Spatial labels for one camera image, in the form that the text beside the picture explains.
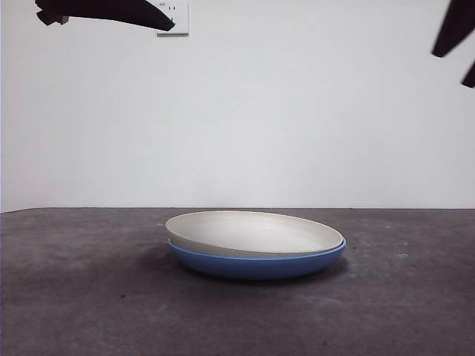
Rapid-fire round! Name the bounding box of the white plate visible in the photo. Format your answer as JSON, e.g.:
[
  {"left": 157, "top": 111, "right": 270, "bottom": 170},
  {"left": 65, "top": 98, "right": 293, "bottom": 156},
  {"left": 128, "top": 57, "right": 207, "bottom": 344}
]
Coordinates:
[{"left": 165, "top": 210, "right": 344, "bottom": 260}]

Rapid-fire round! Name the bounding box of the white wall socket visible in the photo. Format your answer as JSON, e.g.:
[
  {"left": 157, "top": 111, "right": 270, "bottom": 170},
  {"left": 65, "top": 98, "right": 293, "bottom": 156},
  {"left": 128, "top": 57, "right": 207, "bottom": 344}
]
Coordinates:
[{"left": 156, "top": 1, "right": 190, "bottom": 37}]

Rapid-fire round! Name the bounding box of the blue plate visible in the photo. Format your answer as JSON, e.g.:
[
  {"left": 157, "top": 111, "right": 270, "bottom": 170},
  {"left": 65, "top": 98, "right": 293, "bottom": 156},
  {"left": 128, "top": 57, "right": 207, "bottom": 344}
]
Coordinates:
[{"left": 167, "top": 237, "right": 347, "bottom": 280}]

